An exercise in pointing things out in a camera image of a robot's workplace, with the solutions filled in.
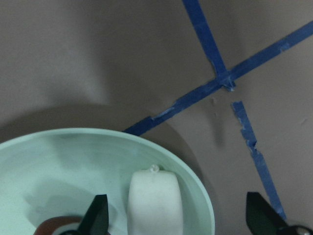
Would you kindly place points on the white steamed bun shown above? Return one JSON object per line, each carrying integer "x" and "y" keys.
{"x": 154, "y": 203}

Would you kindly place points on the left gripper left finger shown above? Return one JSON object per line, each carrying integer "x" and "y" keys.
{"x": 95, "y": 220}

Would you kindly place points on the brown steamed bun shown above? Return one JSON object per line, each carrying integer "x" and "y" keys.
{"x": 57, "y": 225}

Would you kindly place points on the light green plate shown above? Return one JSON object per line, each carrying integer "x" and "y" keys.
{"x": 58, "y": 173}

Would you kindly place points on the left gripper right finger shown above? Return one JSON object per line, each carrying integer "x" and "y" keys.
{"x": 262, "y": 218}

